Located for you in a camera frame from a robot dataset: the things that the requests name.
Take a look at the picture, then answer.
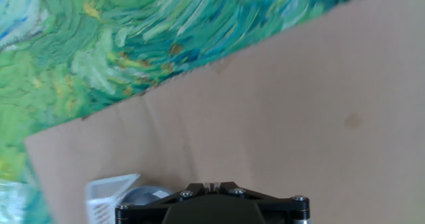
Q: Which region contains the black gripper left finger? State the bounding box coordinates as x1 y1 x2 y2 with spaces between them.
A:
115 181 213 224

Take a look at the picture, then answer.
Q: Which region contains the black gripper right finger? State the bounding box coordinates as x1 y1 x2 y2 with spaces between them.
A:
212 180 310 224

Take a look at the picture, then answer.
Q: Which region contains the round stainless steel plate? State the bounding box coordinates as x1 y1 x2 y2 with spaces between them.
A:
120 185 176 207

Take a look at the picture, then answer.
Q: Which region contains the white mesh goal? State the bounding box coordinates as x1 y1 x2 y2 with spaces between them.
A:
84 173 142 224

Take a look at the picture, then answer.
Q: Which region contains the brown cardboard sheet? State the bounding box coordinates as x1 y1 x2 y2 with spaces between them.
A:
23 0 425 224

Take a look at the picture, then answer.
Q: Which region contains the painted landscape tablecloth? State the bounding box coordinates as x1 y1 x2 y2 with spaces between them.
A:
0 0 383 224

